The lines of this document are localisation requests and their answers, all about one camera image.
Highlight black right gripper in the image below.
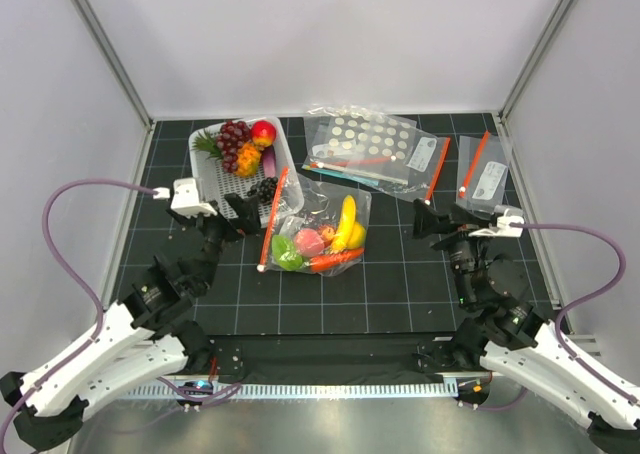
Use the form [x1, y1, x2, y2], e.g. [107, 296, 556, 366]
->
[410, 198, 494, 306]

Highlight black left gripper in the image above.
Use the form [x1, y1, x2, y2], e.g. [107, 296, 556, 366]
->
[169, 193, 261, 291]

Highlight green toy pepper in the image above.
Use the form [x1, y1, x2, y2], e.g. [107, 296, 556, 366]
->
[271, 235, 304, 271]

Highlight pink toy peach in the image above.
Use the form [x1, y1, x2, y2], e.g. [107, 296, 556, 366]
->
[293, 228, 325, 258]

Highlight clear zip bag orange zipper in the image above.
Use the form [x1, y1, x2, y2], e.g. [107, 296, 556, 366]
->
[257, 174, 372, 277]

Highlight yellow toy banana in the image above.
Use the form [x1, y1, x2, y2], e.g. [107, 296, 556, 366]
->
[331, 195, 356, 252]

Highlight orange toy carrot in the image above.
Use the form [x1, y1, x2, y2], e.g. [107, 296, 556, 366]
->
[309, 248, 365, 273]

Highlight yellow toy lemon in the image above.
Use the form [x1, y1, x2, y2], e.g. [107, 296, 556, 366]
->
[346, 222, 367, 250]

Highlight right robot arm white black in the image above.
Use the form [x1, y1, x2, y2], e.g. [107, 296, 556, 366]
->
[412, 199, 639, 453]

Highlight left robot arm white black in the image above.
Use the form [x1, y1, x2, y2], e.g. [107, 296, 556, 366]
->
[1, 194, 261, 452]

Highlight zip bag orange zipper middle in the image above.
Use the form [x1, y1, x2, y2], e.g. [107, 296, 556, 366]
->
[378, 134, 450, 207]

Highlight zip bag orange zipper right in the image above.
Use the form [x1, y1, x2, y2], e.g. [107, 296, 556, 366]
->
[456, 131, 509, 213]

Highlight zip bag with dotted sheet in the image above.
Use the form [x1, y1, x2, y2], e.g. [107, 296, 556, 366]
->
[304, 106, 417, 187]

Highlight dark blue toy grape bunch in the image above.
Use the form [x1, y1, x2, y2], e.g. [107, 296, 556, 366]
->
[247, 177, 279, 204]

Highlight white perforated plastic basket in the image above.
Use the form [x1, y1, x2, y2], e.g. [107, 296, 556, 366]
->
[188, 116, 304, 224]

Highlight orange toy pineapple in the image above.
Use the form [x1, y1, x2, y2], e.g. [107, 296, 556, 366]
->
[234, 143, 262, 178]

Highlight black grid cutting mat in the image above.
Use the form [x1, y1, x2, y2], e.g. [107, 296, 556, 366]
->
[107, 113, 559, 336]

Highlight purple toy eggplant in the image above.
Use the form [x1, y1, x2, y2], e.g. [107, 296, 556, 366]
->
[262, 146, 277, 178]

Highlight purple toy grape bunch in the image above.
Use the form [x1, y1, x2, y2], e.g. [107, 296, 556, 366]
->
[215, 120, 250, 173]

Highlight red yellow toy apple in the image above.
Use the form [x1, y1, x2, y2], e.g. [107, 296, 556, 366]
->
[251, 120, 277, 150]

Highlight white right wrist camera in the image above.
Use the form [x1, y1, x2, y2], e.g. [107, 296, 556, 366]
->
[469, 205, 524, 238]

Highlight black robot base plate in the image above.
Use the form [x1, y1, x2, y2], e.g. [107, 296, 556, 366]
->
[177, 332, 488, 386]

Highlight slotted metal cable duct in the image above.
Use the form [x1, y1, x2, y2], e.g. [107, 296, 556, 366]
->
[82, 379, 459, 401]

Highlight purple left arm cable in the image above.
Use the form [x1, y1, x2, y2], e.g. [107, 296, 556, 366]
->
[0, 178, 241, 445]

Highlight right aluminium frame post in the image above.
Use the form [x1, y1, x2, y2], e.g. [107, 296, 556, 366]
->
[498, 0, 578, 125]

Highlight aluminium frame post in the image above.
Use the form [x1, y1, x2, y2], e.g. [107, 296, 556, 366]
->
[498, 0, 578, 125]
[70, 0, 153, 129]

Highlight left aluminium frame post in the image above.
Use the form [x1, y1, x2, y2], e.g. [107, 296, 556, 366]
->
[70, 0, 153, 129]

